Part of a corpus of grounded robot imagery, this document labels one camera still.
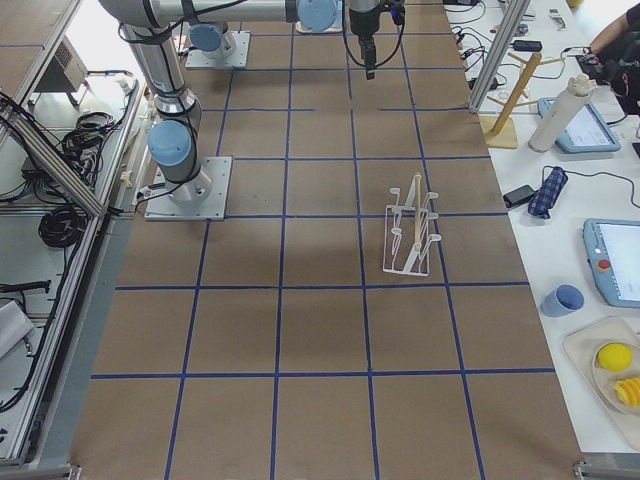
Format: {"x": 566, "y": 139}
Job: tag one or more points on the folded blue plaid umbrella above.
{"x": 548, "y": 193}

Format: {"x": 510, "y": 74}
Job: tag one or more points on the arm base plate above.
{"x": 214, "y": 50}
{"x": 200, "y": 199}

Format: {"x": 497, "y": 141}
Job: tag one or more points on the white wire cup rack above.
{"x": 408, "y": 238}

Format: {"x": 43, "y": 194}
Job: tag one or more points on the white cylindrical tube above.
{"x": 563, "y": 109}

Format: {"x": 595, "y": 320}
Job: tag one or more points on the yellow sliced toy fruit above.
{"x": 628, "y": 391}

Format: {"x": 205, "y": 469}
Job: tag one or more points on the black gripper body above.
{"x": 362, "y": 22}

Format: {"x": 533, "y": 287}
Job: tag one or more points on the blue teach pendant tablet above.
{"x": 587, "y": 132}

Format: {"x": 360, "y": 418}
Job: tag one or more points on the yellow ball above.
{"x": 614, "y": 357}

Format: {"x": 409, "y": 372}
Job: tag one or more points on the black power adapter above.
{"x": 519, "y": 196}

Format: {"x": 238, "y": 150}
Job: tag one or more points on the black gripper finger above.
{"x": 368, "y": 55}

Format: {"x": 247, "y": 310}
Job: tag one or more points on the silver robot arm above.
{"x": 147, "y": 26}

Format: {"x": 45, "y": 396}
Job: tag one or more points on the beige side tray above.
{"x": 581, "y": 348}

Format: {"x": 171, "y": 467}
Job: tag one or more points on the aluminium frame post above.
{"x": 503, "y": 38}

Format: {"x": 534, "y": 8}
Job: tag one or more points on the blue cup on side table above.
{"x": 562, "y": 301}

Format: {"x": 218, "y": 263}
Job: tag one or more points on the person forearm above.
{"x": 614, "y": 30}

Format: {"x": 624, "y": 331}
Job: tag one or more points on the wooden mug tree stand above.
{"x": 499, "y": 131}

